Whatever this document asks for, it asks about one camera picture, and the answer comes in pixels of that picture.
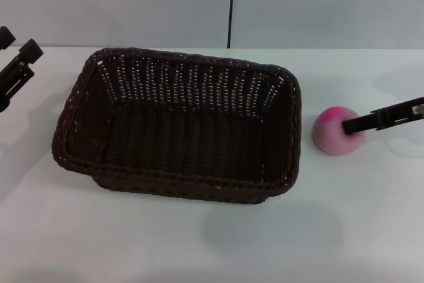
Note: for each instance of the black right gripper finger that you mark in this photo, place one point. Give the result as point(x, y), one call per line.
point(384, 120)

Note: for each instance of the pink round peach toy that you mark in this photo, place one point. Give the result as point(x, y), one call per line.
point(331, 138)

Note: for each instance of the black woven wicker basket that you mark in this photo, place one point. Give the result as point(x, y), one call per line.
point(185, 137)

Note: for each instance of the black vertical wall strip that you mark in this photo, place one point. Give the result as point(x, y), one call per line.
point(231, 4)

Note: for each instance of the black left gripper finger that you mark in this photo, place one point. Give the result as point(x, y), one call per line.
point(6, 38)
point(16, 74)

